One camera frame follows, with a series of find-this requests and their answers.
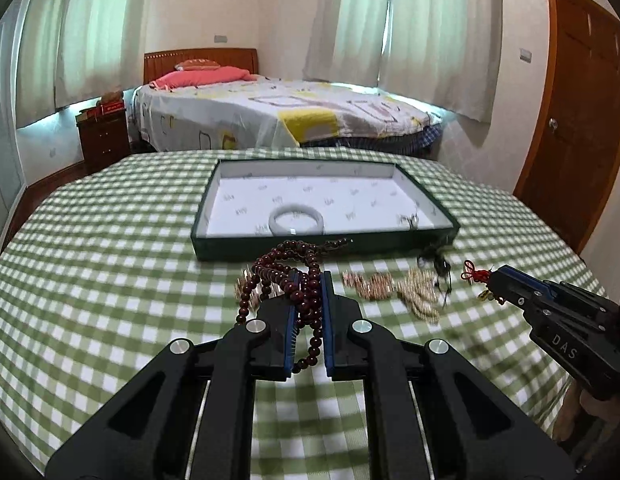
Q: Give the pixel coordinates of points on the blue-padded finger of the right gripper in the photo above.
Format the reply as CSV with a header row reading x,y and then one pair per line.
x,y
508,284

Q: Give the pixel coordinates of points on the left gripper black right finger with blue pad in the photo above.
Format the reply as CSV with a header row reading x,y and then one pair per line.
x,y
430,414

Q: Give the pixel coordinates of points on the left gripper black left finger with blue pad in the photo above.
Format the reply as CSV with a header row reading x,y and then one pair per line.
x,y
188,412

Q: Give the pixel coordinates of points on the red tassel gold charm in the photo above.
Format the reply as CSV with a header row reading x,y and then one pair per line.
x,y
472,275

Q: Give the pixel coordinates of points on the dark green jewelry tray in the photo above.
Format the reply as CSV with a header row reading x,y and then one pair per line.
x,y
359,201

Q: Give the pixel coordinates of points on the person's right hand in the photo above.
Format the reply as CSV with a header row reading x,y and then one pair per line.
x,y
585,421

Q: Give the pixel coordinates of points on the brown wooden door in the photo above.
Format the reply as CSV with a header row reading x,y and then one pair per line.
x,y
574,155

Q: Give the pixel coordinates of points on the small silver brooch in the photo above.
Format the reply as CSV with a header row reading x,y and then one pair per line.
x,y
409,221

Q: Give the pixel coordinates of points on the rose gold crystal brooch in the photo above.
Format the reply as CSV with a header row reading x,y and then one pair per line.
x,y
372,287

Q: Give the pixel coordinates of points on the green checkered tablecloth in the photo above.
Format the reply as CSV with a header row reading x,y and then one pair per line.
x,y
103,275

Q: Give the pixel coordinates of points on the gold pearl flower brooch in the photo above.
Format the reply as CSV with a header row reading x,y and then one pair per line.
x,y
252,288

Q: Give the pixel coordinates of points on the pale jade bangle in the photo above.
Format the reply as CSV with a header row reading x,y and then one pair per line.
x,y
295,219

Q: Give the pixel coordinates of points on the right pale green curtain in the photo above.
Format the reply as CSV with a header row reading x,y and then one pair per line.
x,y
445,53

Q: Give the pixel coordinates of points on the pale green curtain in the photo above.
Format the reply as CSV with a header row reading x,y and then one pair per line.
x,y
445,53
75,50

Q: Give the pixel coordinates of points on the dark wooden nightstand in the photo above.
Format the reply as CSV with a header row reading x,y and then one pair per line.
x,y
104,138

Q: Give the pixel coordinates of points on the bed with patterned sheet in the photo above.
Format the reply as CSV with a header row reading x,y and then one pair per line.
x,y
279,113

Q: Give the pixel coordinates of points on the red box on nightstand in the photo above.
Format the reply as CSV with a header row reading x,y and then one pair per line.
x,y
110,102

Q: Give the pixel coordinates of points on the pink pillow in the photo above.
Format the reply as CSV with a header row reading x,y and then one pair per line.
x,y
197,78

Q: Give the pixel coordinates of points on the wooden headboard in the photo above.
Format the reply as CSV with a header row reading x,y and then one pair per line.
x,y
157,64

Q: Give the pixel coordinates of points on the orange patterned cushion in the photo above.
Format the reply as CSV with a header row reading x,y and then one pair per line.
x,y
197,64

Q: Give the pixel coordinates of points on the left pale green curtain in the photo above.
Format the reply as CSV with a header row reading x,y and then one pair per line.
x,y
75,50

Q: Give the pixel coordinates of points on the white wall switch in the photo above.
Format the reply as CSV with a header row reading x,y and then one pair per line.
x,y
525,55

